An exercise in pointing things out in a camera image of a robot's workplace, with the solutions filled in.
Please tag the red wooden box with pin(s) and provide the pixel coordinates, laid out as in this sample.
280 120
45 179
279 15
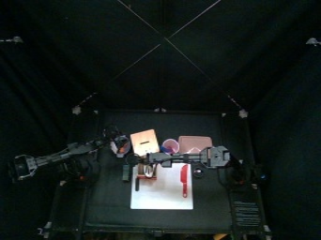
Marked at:
140 175

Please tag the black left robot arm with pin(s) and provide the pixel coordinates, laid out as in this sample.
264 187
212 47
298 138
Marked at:
53 157

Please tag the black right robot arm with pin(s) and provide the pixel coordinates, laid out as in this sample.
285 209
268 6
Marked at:
187 157

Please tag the green seaweed sushi roll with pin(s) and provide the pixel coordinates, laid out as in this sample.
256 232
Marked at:
125 172

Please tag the blue grey bowl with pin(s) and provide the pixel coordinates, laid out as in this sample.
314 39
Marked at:
121 155

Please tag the blue plastic piece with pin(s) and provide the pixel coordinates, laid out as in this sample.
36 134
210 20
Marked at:
165 149

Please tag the black marker pen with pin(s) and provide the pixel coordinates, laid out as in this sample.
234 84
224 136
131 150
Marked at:
136 186

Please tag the red toy knife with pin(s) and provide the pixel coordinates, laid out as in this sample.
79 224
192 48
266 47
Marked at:
184 180

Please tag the white cutting board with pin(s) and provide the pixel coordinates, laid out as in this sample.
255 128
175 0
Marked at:
163 195

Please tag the pink brown tray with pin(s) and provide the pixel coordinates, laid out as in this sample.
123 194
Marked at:
195 142

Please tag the black sheet white text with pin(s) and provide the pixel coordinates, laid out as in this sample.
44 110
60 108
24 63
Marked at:
246 215

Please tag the silver frame corner bracket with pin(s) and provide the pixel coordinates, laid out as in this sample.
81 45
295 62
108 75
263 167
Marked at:
45 229
311 41
157 109
243 113
266 231
16 39
76 110

